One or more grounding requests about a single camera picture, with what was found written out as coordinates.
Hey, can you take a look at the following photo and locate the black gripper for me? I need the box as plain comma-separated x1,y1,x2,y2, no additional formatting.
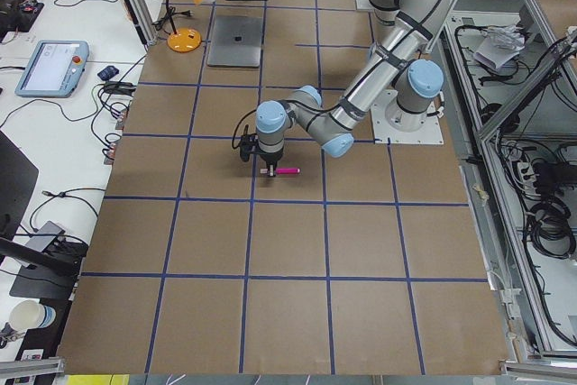
259,149,284,177

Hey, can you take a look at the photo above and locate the pink highlighter pen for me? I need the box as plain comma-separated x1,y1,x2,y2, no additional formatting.
260,168,300,177

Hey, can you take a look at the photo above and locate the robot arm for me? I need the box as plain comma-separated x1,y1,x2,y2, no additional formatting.
254,0,450,177

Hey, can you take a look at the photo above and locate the silver apple laptop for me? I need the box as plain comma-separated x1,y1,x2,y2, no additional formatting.
207,15,263,69

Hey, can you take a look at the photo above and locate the blue teach pendant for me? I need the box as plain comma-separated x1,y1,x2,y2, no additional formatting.
14,40,90,98

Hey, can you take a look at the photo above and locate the black monitor stand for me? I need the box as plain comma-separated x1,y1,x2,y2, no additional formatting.
1,134,87,299

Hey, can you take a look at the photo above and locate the white paper cup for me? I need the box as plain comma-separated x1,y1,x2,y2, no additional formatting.
8,299,57,332

